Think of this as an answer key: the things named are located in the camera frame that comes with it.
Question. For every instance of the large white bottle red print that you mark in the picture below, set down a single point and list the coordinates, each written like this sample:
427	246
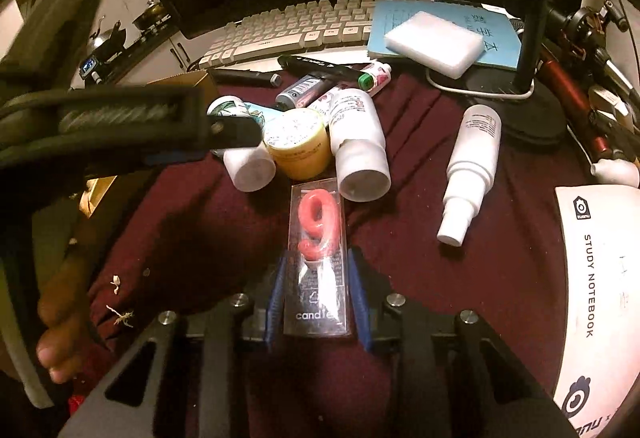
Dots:
357	143

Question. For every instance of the long white tube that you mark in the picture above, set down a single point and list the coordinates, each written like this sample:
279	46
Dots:
472	158

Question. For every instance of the black marker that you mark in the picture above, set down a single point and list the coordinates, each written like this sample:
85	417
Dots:
320	65

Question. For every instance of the blue notebook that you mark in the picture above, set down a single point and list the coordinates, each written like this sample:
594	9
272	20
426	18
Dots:
495	38

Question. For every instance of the metal wok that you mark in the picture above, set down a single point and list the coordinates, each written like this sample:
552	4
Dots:
107	43

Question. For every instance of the white keyboard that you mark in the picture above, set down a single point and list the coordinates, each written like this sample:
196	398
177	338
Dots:
300	30

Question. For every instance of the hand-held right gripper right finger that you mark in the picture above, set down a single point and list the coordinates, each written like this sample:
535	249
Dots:
361	303

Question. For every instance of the person's left hand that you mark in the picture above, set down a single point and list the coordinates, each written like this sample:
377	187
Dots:
62	333

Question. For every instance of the white foam block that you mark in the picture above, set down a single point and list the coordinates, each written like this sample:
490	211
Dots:
432	43

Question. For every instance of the white bottle teal print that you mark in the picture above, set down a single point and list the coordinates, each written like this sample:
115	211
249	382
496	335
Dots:
250	168

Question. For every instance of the black pen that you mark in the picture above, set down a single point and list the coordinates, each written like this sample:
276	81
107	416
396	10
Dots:
245	78

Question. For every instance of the pink number candle clear pack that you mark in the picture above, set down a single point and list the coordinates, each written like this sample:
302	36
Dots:
316	243

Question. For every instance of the white pink printed bottle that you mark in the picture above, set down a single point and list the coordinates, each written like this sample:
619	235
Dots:
327	98

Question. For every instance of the dark cooking pot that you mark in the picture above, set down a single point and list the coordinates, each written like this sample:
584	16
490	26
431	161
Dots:
149	17

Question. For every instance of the cardboard box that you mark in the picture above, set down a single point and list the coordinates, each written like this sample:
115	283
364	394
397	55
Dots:
180	80

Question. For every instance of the white rounded object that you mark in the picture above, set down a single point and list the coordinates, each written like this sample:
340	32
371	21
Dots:
615	173

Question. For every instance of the maroon cloth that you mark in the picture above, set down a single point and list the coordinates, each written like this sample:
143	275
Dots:
200	228

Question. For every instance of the white study notebook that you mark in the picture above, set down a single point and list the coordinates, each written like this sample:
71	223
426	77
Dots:
607	298

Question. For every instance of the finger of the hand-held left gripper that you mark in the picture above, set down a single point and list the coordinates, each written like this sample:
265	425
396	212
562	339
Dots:
235	130

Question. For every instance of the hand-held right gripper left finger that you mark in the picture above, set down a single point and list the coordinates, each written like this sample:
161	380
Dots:
276	303

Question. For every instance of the small device blue light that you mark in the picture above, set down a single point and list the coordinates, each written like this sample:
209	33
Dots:
91	68

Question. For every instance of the silver tube black cap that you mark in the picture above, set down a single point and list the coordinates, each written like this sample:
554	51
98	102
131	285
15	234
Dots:
305	90

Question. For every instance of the yellow round jar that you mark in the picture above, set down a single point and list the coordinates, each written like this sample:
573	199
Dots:
299	145

